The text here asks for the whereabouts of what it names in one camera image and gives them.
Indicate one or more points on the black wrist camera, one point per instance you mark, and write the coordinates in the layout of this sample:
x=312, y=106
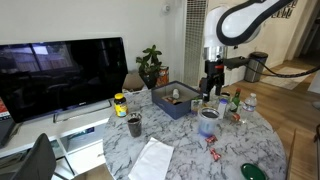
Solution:
x=235, y=62

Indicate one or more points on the clear plastic water bottle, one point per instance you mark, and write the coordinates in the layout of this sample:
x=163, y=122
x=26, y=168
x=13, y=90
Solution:
x=248, y=108

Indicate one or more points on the black flat screen TV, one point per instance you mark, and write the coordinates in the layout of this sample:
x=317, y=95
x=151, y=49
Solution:
x=63, y=76

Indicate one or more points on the green potted plant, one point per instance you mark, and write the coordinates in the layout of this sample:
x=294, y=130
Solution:
x=150, y=65

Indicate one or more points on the white bottle blue cap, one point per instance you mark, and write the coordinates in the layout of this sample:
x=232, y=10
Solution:
x=222, y=109

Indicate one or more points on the orange snack carton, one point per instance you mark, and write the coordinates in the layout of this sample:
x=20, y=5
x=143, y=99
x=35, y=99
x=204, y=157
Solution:
x=163, y=77

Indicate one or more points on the white wall thermostat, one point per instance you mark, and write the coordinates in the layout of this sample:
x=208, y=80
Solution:
x=166, y=8

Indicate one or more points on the open cardboard box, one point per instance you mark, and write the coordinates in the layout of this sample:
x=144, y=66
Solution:
x=133, y=83

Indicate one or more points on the brown snack packet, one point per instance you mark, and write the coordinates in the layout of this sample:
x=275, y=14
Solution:
x=170, y=100

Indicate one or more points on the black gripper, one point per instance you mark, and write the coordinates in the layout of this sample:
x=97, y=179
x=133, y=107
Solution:
x=213, y=71

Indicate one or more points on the black wall picture frames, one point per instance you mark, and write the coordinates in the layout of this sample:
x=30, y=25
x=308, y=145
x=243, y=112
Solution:
x=285, y=10

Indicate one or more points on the clear plastic cup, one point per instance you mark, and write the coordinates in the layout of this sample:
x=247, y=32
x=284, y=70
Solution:
x=207, y=128

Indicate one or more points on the green labelled tin can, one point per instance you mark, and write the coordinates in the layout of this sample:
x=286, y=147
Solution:
x=226, y=96

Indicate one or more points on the beige floor rug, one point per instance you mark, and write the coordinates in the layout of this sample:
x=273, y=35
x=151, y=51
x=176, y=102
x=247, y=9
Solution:
x=286, y=78

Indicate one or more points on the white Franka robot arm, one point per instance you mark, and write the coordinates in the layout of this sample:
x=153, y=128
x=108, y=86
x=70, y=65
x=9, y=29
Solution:
x=213, y=30

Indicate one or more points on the white vent grille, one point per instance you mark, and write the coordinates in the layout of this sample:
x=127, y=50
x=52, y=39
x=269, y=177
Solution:
x=195, y=40

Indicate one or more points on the dark blue open box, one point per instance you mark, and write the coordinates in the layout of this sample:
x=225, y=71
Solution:
x=173, y=110

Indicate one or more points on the dark plastic cup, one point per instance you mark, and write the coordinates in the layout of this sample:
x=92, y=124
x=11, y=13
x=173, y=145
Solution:
x=134, y=126

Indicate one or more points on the white pouch green cap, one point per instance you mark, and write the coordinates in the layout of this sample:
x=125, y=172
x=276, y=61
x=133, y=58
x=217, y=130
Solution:
x=196, y=106

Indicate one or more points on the white TV console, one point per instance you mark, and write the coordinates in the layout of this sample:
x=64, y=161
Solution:
x=83, y=153

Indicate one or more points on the dark grey chair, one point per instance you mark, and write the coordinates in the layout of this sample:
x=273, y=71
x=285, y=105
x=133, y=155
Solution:
x=36, y=161

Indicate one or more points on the green round lid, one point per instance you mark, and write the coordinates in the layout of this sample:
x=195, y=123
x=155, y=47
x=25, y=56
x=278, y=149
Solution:
x=252, y=172

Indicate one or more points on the green glass bottle red cap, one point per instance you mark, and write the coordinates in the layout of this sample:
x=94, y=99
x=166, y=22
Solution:
x=235, y=103

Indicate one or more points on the white bottle in box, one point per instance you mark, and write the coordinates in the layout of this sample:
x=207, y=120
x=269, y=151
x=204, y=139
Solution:
x=176, y=94

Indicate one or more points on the silver trash can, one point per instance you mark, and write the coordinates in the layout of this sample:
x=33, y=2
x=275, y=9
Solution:
x=255, y=66

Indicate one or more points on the yellow lid vitamin bottle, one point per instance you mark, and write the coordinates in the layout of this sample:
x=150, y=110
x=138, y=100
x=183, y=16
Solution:
x=120, y=106

